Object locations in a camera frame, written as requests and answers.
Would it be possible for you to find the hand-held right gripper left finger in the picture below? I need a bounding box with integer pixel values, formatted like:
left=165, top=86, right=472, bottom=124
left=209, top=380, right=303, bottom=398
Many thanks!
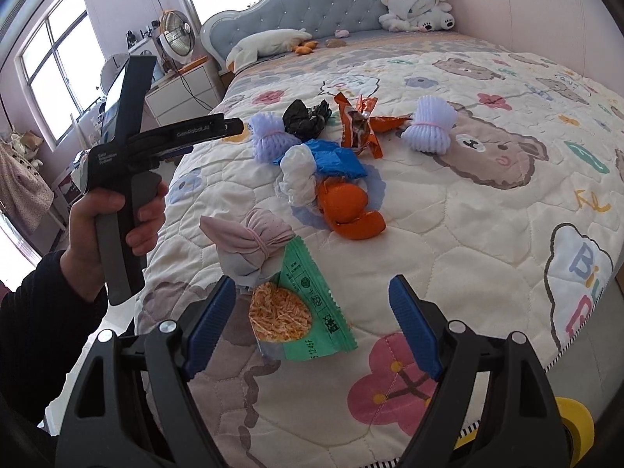
left=56, top=275, right=238, bottom=468

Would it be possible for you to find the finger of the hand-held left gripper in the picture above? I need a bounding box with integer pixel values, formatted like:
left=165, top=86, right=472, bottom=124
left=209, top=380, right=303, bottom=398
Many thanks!
left=192, top=120, right=244, bottom=150

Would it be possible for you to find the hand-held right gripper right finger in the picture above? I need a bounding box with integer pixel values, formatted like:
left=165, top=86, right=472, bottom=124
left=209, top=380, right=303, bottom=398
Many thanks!
left=387, top=274, right=571, bottom=468

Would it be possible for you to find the purple foam fruit net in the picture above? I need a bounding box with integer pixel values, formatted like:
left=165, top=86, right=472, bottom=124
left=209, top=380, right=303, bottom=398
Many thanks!
left=401, top=95, right=459, bottom=153
left=248, top=111, right=299, bottom=163

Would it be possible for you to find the black plastic bag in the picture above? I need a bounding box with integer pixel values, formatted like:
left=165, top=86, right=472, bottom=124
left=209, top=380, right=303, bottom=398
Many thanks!
left=283, top=99, right=333, bottom=140

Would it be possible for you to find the green snack packet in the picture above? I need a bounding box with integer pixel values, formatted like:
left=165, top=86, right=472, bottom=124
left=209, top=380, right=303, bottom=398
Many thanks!
left=248, top=236, right=358, bottom=362

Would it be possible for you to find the blue sock bundle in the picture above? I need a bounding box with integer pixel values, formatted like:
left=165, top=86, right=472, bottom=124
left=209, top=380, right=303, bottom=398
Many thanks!
left=273, top=139, right=369, bottom=181

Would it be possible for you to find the orange patterned sock bundle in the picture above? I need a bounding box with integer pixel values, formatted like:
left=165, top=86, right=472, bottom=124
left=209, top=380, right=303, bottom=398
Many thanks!
left=333, top=92, right=413, bottom=159

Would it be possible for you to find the person's left hand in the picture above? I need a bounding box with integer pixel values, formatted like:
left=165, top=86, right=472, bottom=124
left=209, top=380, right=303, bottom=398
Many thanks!
left=62, top=183, right=169, bottom=304

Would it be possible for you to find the white nightstand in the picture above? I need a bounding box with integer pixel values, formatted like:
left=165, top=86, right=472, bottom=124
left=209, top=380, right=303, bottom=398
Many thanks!
left=145, top=56, right=226, bottom=128

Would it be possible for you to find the white sock bundle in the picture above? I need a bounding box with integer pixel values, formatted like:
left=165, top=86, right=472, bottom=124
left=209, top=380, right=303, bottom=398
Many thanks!
left=278, top=145, right=321, bottom=207

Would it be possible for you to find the pink grey sock bundle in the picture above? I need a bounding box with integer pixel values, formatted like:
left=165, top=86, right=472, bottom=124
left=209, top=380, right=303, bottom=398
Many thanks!
left=199, top=207, right=296, bottom=293

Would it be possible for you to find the white goose plush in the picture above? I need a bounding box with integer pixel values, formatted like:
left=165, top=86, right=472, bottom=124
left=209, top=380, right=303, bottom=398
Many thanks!
left=225, top=28, right=313, bottom=71

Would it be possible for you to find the electric fan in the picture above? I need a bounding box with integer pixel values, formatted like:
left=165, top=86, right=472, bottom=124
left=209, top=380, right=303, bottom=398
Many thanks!
left=157, top=10, right=198, bottom=66

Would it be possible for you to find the floral garment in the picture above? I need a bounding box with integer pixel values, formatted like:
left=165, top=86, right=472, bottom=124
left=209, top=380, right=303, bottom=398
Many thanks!
left=0, top=139, right=55, bottom=235

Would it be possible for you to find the printed bear quilt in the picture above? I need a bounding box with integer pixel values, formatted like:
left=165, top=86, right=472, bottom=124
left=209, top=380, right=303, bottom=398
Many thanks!
left=134, top=51, right=624, bottom=468

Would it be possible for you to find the large side window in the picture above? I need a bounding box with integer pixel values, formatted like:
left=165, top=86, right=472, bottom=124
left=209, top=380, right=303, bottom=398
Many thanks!
left=14, top=0, right=105, bottom=144

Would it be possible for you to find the blue tufted bed headboard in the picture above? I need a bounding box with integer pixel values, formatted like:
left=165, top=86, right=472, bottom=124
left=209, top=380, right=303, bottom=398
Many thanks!
left=200, top=0, right=405, bottom=76

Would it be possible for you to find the yellow tape roll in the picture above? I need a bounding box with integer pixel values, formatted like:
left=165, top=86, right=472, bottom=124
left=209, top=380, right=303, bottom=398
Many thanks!
left=453, top=396, right=596, bottom=468

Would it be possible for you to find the patterned bed sheet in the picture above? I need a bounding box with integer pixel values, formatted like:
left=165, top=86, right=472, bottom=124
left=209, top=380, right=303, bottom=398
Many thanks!
left=227, top=28, right=512, bottom=89

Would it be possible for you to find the white plush dog toy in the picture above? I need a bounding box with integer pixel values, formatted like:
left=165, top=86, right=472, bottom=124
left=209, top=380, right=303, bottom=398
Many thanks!
left=379, top=0, right=456, bottom=33

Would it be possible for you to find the black power cable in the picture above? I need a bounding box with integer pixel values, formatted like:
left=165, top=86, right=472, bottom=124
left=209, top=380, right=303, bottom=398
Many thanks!
left=166, top=61, right=220, bottom=110

